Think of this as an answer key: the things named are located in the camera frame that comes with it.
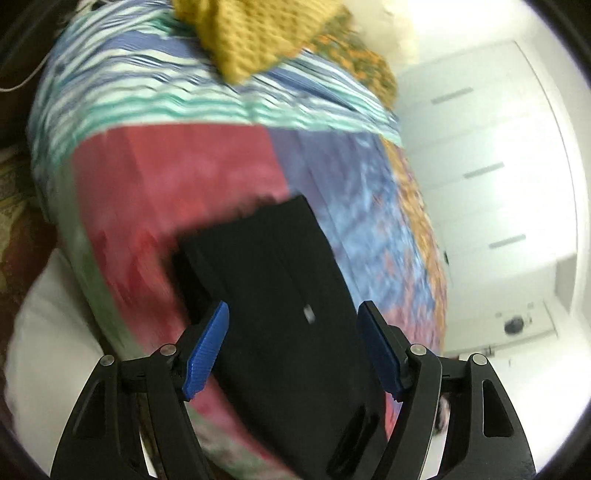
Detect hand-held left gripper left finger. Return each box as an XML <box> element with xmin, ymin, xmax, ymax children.
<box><xmin>50</xmin><ymin>301</ymin><xmax>230</xmax><ymax>480</ymax></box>

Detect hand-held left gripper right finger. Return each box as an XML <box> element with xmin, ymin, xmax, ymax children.
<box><xmin>358</xmin><ymin>300</ymin><xmax>536</xmax><ymax>480</ymax></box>

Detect black pants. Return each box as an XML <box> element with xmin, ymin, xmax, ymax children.
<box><xmin>173</xmin><ymin>194</ymin><xmax>393</xmax><ymax>480</ymax></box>

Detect colourful patchwork quilt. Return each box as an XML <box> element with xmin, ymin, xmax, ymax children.
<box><xmin>60</xmin><ymin>124</ymin><xmax>451</xmax><ymax>480</ymax></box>

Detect person's white trouser leg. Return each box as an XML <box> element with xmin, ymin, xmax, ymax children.
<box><xmin>4</xmin><ymin>249</ymin><xmax>153</xmax><ymax>480</ymax></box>

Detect white door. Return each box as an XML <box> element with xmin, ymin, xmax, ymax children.
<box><xmin>450</xmin><ymin>300</ymin><xmax>560</xmax><ymax>357</ymax></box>

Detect white wardrobe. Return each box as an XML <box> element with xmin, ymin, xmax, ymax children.
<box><xmin>397</xmin><ymin>39</ymin><xmax>580</xmax><ymax>287</ymax></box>

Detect patterned floor rug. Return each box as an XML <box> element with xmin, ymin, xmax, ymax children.
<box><xmin>0</xmin><ymin>148</ymin><xmax>61</xmax><ymax>278</ymax></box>

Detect blue striped bed sheet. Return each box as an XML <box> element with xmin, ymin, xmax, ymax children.
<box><xmin>28</xmin><ymin>0</ymin><xmax>402</xmax><ymax>185</ymax></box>

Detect orange green floral cloth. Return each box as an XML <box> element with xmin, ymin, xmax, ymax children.
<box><xmin>305</xmin><ymin>9</ymin><xmax>400</xmax><ymax>112</ymax></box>

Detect yellow knitted cloth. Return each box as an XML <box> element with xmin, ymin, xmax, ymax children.
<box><xmin>173</xmin><ymin>0</ymin><xmax>347</xmax><ymax>85</ymax></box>

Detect white cable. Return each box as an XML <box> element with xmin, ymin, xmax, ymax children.
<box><xmin>0</xmin><ymin>50</ymin><xmax>52</xmax><ymax>91</ymax></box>

